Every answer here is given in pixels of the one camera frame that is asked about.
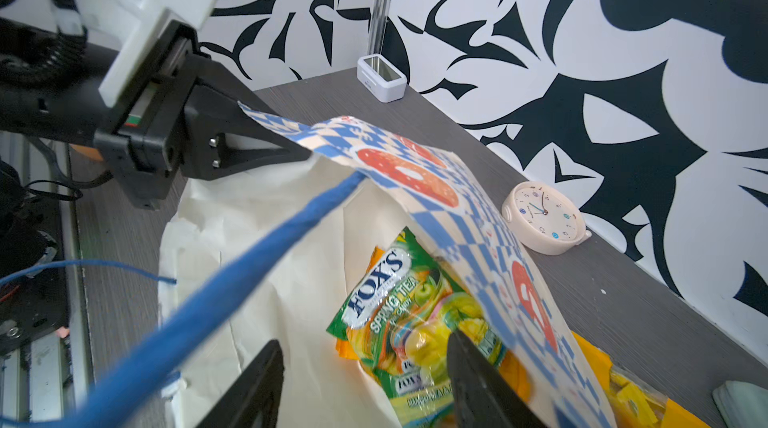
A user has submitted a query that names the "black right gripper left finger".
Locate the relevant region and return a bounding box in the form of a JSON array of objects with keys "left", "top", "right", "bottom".
[{"left": 197, "top": 339, "right": 284, "bottom": 428}]

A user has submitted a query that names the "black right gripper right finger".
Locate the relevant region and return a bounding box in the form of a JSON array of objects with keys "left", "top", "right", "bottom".
[{"left": 447, "top": 331, "right": 545, "bottom": 428}]

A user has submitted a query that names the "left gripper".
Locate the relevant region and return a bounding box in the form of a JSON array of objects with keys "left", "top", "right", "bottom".
[{"left": 94, "top": 22, "right": 311, "bottom": 209}]

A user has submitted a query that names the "green spring candy bag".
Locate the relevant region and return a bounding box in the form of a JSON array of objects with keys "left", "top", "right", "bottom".
[{"left": 327, "top": 229, "right": 515, "bottom": 427}]

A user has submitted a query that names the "blue checkered paper bag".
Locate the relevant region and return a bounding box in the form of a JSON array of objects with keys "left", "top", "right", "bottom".
[{"left": 0, "top": 102, "right": 619, "bottom": 428}]

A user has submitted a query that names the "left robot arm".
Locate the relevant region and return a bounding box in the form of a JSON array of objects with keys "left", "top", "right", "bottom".
[{"left": 1, "top": 0, "right": 309, "bottom": 209}]

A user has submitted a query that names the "white digital clock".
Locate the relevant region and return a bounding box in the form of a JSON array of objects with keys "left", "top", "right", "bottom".
[{"left": 356, "top": 54, "right": 407, "bottom": 104}]

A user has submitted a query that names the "mint green case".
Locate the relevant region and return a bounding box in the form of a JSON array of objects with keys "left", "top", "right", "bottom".
[{"left": 712, "top": 381, "right": 768, "bottom": 428}]

